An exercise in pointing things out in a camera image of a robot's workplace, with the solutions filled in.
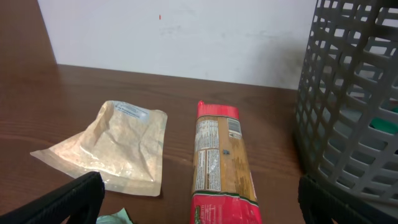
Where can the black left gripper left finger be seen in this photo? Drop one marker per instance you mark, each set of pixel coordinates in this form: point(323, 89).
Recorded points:
point(79, 201)

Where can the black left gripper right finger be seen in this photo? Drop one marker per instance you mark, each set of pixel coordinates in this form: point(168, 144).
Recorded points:
point(321, 202)

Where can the orange biscuit pack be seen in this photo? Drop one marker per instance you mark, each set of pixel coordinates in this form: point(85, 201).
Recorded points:
point(222, 190)

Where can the light green small packet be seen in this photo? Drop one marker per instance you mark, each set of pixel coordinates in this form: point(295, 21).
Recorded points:
point(120, 217)

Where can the beige paper pouch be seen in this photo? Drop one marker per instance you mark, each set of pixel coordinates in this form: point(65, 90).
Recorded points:
point(124, 144)

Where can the grey plastic basket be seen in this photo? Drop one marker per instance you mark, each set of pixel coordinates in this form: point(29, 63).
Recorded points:
point(349, 77)

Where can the green Nescafe coffee bag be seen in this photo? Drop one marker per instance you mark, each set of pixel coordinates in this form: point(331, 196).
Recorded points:
point(384, 126)

